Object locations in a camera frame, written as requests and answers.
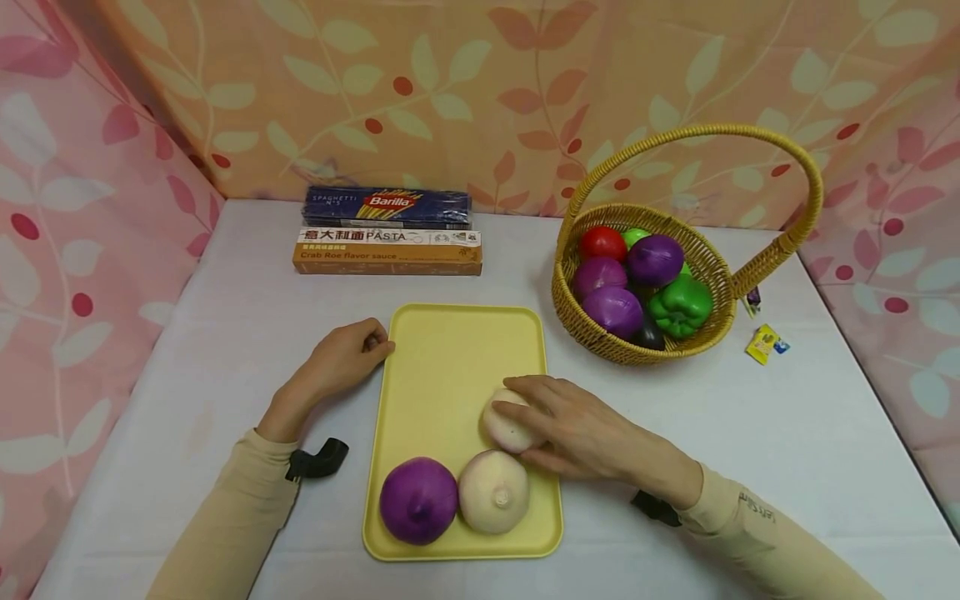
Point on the person's left forearm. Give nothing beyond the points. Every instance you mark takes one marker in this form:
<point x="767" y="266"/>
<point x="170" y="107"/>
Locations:
<point x="232" y="517"/>

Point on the small yellow packet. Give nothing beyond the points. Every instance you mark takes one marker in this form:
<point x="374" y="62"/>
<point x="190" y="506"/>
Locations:
<point x="763" y="344"/>

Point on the person's left thumb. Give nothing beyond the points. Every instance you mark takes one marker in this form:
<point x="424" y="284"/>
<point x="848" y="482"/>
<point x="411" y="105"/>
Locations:
<point x="375" y="354"/>

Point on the person's right hand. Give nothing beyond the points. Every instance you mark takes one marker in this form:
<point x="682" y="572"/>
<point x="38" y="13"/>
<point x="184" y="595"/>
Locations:
<point x="585" y="433"/>

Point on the red toy tomato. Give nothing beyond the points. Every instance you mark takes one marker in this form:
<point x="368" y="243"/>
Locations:
<point x="602" y="242"/>

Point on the purple toy onion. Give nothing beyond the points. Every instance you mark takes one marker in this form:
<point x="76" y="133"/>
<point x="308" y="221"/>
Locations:
<point x="613" y="311"/>
<point x="655" y="259"/>
<point x="418" y="502"/>
<point x="599" y="275"/>

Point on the person's left fingers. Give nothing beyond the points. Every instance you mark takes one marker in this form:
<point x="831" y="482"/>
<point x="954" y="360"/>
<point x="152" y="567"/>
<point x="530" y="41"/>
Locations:
<point x="373" y="331"/>

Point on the brown and white pasta box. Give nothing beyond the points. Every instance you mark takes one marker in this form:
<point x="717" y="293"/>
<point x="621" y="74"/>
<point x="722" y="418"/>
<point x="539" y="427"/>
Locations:
<point x="386" y="252"/>

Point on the person's right thumb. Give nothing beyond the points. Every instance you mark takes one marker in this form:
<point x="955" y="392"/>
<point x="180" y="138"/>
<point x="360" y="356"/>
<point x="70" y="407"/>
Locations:
<point x="555" y="463"/>

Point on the black wrist band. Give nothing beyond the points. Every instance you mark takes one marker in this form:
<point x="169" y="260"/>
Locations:
<point x="656" y="508"/>
<point x="319" y="460"/>

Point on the person's left hand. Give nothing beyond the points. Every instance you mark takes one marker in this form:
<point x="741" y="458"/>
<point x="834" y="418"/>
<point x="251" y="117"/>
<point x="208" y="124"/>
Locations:
<point x="334" y="362"/>

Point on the white toy onion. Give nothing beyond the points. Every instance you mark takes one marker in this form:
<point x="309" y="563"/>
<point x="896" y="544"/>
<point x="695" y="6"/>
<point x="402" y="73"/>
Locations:
<point x="504" y="432"/>
<point x="495" y="493"/>

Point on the dark blue spaghetti box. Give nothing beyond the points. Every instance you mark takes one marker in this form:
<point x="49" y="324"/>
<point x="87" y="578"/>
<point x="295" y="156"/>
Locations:
<point x="386" y="207"/>

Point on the person's right forearm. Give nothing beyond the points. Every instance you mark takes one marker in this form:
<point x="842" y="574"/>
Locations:
<point x="750" y="533"/>

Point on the green toy bell pepper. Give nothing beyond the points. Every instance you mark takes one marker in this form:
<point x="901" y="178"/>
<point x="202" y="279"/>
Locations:
<point x="681" y="306"/>

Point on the light green toy vegetable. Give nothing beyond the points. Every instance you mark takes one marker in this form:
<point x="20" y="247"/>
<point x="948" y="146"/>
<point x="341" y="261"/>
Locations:
<point x="634" y="236"/>

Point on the dark purple toy eggplant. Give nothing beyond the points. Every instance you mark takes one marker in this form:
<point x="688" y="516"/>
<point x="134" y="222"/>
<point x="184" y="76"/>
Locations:
<point x="649" y="337"/>

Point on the yellow plastic tray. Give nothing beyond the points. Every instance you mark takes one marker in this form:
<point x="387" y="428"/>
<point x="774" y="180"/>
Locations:
<point x="442" y="375"/>

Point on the person's right fingers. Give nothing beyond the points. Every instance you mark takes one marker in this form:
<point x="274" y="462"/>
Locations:
<point x="532" y="400"/>

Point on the small purple packet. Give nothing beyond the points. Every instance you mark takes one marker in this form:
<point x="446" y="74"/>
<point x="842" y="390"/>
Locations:
<point x="752" y="300"/>

